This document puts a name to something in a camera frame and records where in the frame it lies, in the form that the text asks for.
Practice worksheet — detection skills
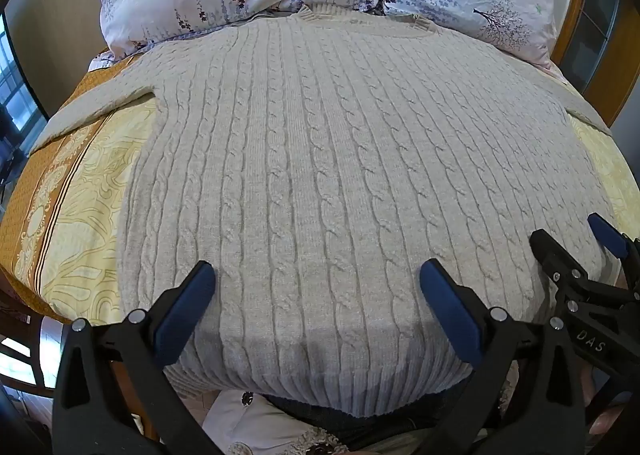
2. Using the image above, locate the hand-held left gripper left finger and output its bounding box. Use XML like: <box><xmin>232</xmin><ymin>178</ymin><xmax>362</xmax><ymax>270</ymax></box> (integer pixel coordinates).
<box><xmin>52</xmin><ymin>260</ymin><xmax>218</xmax><ymax>455</ymax></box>

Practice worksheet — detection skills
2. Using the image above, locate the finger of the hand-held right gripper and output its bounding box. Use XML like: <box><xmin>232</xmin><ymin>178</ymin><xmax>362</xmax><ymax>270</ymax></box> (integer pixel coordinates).
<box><xmin>529</xmin><ymin>229</ymin><xmax>598</xmax><ymax>297</ymax></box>
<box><xmin>586</xmin><ymin>212</ymin><xmax>640</xmax><ymax>288</ymax></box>

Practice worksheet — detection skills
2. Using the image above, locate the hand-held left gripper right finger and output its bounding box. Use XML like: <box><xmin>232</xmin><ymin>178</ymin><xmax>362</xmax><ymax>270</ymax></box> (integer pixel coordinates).
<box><xmin>419</xmin><ymin>258</ymin><xmax>587</xmax><ymax>455</ymax></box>

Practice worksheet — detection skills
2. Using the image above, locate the beige cable knit sweater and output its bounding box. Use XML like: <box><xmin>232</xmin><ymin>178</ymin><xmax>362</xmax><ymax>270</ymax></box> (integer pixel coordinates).
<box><xmin>30</xmin><ymin>4</ymin><xmax>621</xmax><ymax>420</ymax></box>

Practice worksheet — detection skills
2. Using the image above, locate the yellow patterned bed sheet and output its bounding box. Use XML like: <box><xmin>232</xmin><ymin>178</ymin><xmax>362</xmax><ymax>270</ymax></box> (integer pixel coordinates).
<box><xmin>0</xmin><ymin>49</ymin><xmax>640</xmax><ymax>333</ymax></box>

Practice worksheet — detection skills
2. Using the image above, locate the person's white buttoned garment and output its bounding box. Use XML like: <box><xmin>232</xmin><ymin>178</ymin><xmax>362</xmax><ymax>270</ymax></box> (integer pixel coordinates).
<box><xmin>200</xmin><ymin>387</ymin><xmax>366</xmax><ymax>455</ymax></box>

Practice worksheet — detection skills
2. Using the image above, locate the person's dark cloth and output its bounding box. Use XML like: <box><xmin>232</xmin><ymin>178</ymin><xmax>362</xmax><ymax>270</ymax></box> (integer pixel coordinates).
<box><xmin>267</xmin><ymin>382</ymin><xmax>506</xmax><ymax>453</ymax></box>

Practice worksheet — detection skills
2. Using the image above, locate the wooden headboard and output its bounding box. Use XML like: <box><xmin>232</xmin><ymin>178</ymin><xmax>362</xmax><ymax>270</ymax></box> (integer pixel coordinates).
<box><xmin>547</xmin><ymin>0</ymin><xmax>640</xmax><ymax>136</ymax></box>

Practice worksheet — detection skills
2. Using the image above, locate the barred window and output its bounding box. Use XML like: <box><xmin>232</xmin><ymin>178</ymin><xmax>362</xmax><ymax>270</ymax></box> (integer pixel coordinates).
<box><xmin>0</xmin><ymin>12</ymin><xmax>43</xmax><ymax>141</ymax></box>

